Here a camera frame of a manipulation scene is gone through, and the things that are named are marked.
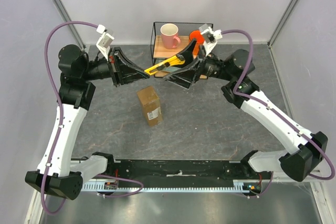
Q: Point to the brown cardboard express box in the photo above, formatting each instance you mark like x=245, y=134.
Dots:
x=150, y=104

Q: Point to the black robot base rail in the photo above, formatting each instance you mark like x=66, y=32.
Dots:
x=180, y=173

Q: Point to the orange glass cup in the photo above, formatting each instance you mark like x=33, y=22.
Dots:
x=196, y=34

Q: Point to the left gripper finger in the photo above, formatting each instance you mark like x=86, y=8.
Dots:
x=125, y=64
x=129, y=73

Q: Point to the yellow utility knife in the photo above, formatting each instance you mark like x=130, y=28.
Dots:
x=150, y=68

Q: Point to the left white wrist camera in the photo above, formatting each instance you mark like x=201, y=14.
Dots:
x=104, y=41

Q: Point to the slotted cable duct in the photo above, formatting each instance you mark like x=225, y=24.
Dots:
x=103, y=187

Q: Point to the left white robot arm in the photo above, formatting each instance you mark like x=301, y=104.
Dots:
x=54, y=175

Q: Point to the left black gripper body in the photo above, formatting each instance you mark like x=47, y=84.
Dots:
x=113, y=65

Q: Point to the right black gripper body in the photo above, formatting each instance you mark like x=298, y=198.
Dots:
x=206, y=66

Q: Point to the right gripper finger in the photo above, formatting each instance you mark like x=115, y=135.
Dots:
x=187, y=53
x=183, y=77

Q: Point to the pink ceramic mug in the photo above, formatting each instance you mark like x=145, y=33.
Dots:
x=170, y=36

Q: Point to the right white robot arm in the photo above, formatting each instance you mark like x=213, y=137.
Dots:
x=303, y=150

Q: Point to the teal rectangular plate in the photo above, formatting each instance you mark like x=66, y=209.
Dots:
x=167, y=65

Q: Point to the black wire wooden shelf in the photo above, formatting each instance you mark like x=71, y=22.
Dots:
x=159, y=53

